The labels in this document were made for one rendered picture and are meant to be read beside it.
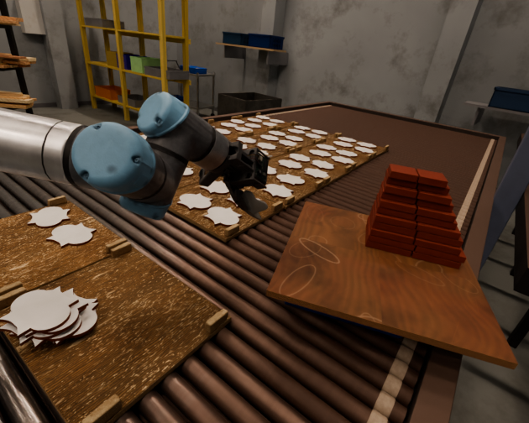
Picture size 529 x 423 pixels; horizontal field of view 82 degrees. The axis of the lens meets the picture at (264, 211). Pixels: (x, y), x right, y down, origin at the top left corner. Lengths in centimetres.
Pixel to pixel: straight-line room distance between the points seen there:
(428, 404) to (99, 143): 71
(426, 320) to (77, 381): 70
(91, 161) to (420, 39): 541
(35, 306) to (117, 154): 51
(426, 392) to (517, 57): 493
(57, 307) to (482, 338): 88
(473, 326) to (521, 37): 482
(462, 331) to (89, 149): 74
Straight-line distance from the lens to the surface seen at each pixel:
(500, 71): 540
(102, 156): 37
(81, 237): 109
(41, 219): 124
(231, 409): 68
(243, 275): 93
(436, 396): 78
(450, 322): 80
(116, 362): 74
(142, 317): 80
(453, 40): 520
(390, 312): 75
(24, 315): 80
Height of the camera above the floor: 152
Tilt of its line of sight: 28 degrees down
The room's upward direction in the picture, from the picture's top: 7 degrees clockwise
